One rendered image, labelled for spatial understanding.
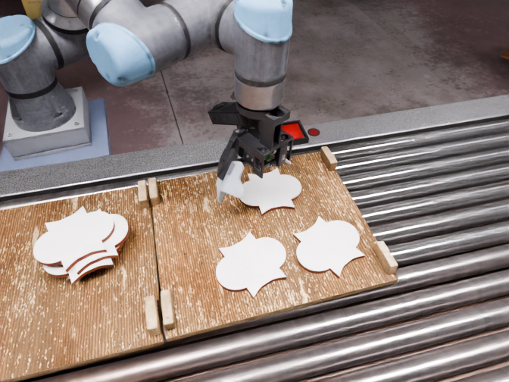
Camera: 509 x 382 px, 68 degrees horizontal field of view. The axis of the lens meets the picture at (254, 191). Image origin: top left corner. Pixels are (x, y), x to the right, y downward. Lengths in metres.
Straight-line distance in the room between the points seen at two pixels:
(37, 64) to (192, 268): 0.60
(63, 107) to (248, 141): 0.59
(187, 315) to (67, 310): 0.20
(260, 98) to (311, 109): 2.11
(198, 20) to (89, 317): 0.49
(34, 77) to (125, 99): 1.87
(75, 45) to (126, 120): 1.65
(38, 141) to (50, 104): 0.10
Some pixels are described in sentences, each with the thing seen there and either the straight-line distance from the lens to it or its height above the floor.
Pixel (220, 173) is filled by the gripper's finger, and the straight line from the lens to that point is 0.66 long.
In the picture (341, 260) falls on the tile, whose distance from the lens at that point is 0.71.
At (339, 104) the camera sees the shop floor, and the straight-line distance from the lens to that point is 2.74.
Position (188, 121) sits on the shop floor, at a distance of 2.55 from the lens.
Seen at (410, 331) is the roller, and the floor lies 0.92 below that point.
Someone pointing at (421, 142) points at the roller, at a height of 0.91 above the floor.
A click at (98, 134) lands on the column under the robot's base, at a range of 1.13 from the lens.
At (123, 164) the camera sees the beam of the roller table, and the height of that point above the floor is 0.91.
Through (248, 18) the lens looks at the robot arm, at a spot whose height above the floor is 1.33.
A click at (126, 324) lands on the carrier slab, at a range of 0.68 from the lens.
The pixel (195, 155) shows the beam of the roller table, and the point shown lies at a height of 0.92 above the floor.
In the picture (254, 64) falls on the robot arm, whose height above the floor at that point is 1.27.
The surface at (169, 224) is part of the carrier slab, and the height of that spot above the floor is 0.94.
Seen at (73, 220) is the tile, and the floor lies 0.99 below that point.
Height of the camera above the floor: 1.53
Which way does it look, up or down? 48 degrees down
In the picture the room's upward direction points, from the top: straight up
